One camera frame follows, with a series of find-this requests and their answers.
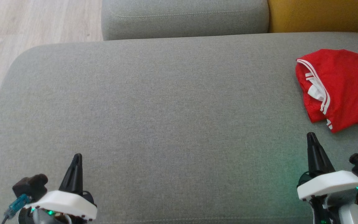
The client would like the grey sofa seat cushion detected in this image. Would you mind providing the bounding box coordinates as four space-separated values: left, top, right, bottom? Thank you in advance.
101 0 270 41

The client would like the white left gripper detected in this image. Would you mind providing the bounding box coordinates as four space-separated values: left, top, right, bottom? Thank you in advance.
25 153 98 221

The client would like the red number 23 jersey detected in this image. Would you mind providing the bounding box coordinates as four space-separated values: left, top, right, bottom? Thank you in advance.
295 49 358 123

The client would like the large yellow sofa backrest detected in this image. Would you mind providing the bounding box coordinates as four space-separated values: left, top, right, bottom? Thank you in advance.
267 0 358 33

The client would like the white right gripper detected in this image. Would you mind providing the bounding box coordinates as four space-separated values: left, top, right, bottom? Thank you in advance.
297 132 358 200

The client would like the blue-plug left camera cable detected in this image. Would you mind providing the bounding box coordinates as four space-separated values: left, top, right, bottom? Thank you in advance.
1 194 32 224

